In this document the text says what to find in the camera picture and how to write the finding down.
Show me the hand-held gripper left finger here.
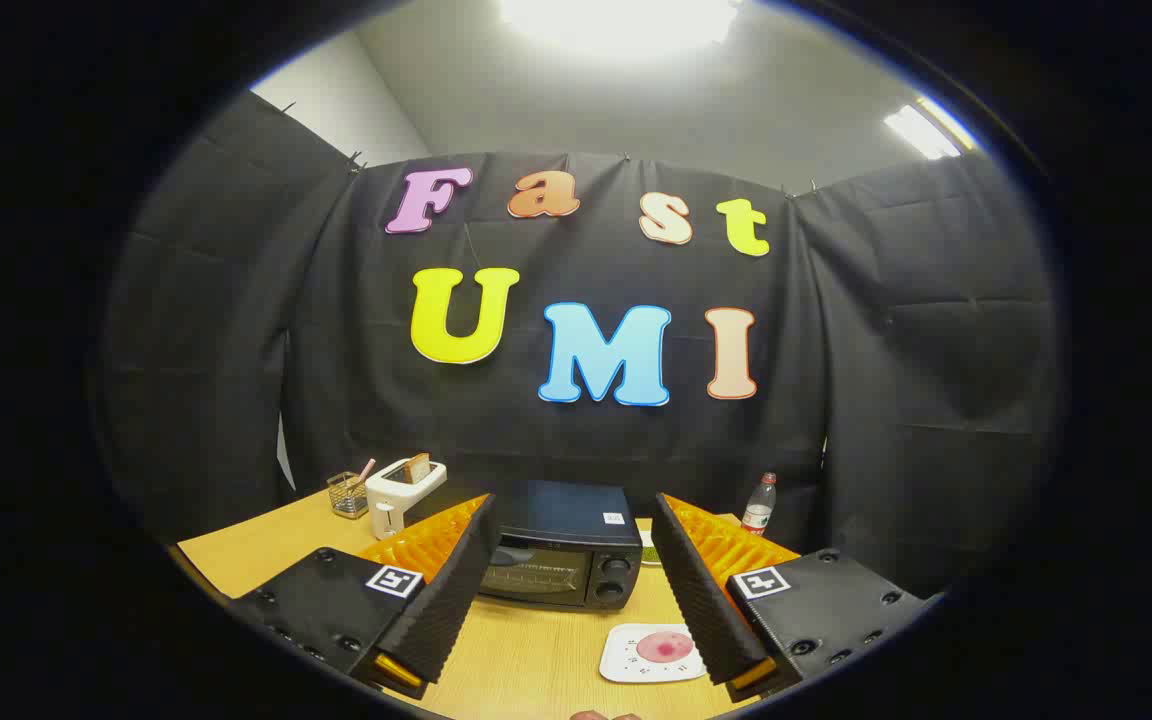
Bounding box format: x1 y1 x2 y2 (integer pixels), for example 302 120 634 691
226 492 499 701

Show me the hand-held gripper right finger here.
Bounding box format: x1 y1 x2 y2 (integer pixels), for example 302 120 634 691
650 492 942 706

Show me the round pink meat slice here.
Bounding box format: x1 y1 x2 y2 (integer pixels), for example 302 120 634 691
636 631 694 664

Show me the white square plate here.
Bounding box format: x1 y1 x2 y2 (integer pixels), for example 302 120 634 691
599 622 709 685

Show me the black toaster oven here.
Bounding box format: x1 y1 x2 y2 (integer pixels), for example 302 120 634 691
476 478 644 611

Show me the white pop-up toaster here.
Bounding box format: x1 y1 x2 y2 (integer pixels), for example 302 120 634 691
365 458 448 541

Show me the clear water bottle red label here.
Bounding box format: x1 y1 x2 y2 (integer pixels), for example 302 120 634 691
741 472 778 536

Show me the black backdrop cloth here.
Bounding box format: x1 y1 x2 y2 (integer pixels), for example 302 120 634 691
91 90 1067 601

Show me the rectangular ceiling light panel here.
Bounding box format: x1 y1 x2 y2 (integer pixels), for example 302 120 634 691
883 95 979 161

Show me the round ceiling light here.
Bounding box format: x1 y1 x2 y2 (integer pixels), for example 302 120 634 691
496 0 742 56

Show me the wire mesh pen holder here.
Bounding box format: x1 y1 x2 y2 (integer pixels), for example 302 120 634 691
326 470 370 520

